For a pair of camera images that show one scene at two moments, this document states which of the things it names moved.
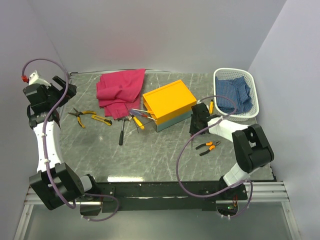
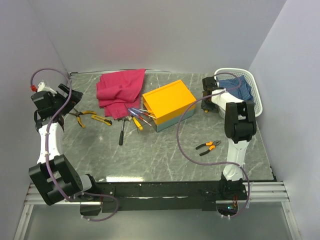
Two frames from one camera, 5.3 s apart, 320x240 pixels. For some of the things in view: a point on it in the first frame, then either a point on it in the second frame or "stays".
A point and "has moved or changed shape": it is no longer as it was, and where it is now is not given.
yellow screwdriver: [138, 122] stays
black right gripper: [192, 129] to [210, 107]
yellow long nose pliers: [77, 113] stays
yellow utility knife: [108, 122] stays
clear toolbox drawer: [141, 117] stays
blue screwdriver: [134, 112] has moved or changed shape
